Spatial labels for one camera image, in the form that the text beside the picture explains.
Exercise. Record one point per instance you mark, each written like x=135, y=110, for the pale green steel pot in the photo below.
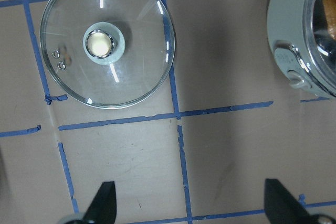
x=301, y=35

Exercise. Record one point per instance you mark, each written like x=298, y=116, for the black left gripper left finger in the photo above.
x=103, y=208

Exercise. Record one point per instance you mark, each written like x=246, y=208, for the glass pot lid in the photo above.
x=107, y=54

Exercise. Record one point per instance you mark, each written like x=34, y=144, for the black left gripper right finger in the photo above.
x=281, y=207

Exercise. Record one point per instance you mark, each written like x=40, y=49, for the brown paper table cover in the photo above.
x=197, y=151

